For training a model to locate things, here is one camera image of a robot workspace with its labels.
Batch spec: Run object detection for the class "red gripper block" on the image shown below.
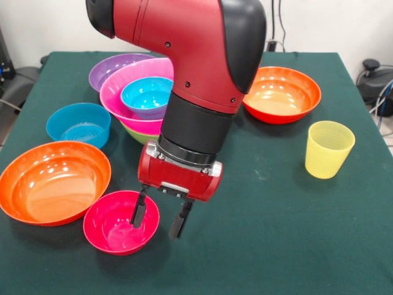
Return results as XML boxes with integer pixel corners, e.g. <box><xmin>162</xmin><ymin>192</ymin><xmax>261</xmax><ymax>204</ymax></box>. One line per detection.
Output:
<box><xmin>130</xmin><ymin>140</ymin><xmax>224</xmax><ymax>240</ymax></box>

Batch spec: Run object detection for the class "small cyan bowl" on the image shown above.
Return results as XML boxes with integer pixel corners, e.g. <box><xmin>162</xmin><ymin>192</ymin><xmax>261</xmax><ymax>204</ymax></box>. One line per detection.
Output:
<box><xmin>120</xmin><ymin>76</ymin><xmax>174</xmax><ymax>120</ymax></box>

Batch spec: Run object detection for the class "large magenta bowl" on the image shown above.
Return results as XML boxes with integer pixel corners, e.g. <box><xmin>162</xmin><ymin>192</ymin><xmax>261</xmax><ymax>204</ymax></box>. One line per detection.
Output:
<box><xmin>99</xmin><ymin>57</ymin><xmax>175</xmax><ymax>136</ymax></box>

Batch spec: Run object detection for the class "yellow cup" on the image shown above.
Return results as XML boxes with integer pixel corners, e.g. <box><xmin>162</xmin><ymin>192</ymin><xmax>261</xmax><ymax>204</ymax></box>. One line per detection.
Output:
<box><xmin>305</xmin><ymin>120</ymin><xmax>356</xmax><ymax>179</ymax></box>

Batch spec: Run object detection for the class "small crimson bowl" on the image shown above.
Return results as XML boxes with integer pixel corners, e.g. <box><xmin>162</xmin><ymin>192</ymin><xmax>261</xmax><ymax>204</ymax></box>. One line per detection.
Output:
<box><xmin>82</xmin><ymin>190</ymin><xmax>160</xmax><ymax>256</ymax></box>

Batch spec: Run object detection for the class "green bowl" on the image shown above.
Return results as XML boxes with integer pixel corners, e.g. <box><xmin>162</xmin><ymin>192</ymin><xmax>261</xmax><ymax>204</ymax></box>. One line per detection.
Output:
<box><xmin>121</xmin><ymin>121</ymin><xmax>161</xmax><ymax>146</ymax></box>

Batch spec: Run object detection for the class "orange bowl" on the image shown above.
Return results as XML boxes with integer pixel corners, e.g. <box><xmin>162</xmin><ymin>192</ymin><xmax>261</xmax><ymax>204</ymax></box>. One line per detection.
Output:
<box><xmin>242</xmin><ymin>66</ymin><xmax>322</xmax><ymax>125</ymax></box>
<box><xmin>0</xmin><ymin>141</ymin><xmax>112</xmax><ymax>227</ymax></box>

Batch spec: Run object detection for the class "dark green table cloth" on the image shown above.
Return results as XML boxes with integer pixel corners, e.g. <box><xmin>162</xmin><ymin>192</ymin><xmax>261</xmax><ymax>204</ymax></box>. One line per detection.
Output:
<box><xmin>0</xmin><ymin>50</ymin><xmax>393</xmax><ymax>295</ymax></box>

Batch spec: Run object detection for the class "straight-sided blue bowl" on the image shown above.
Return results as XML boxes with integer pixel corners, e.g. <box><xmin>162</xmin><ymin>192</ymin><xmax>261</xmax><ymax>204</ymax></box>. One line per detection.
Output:
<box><xmin>45</xmin><ymin>102</ymin><xmax>112</xmax><ymax>150</ymax></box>

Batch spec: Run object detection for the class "purple bowl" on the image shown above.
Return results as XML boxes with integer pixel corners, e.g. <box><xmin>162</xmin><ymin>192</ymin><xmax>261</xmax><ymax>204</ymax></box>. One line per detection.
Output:
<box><xmin>88</xmin><ymin>52</ymin><xmax>156</xmax><ymax>93</ymax></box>

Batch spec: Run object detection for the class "black computer box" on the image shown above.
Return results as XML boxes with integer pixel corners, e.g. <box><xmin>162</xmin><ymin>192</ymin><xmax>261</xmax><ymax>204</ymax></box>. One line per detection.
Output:
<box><xmin>0</xmin><ymin>26</ymin><xmax>15</xmax><ymax>84</ymax></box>

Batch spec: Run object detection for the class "black pedestal foot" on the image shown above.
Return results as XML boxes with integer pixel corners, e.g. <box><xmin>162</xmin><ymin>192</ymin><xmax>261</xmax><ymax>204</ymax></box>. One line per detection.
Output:
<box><xmin>355</xmin><ymin>58</ymin><xmax>393</xmax><ymax>104</ymax></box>
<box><xmin>9</xmin><ymin>65</ymin><xmax>42</xmax><ymax>107</ymax></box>

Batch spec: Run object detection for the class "white cable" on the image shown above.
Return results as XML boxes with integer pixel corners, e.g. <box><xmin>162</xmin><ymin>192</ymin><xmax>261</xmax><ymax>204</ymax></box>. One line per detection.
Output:
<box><xmin>265</xmin><ymin>0</ymin><xmax>288</xmax><ymax>53</ymax></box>

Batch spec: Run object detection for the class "tangle of cables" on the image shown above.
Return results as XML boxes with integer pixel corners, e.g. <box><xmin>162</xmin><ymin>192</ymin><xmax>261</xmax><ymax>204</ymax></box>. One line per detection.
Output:
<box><xmin>368</xmin><ymin>78</ymin><xmax>393</xmax><ymax>124</ymax></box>

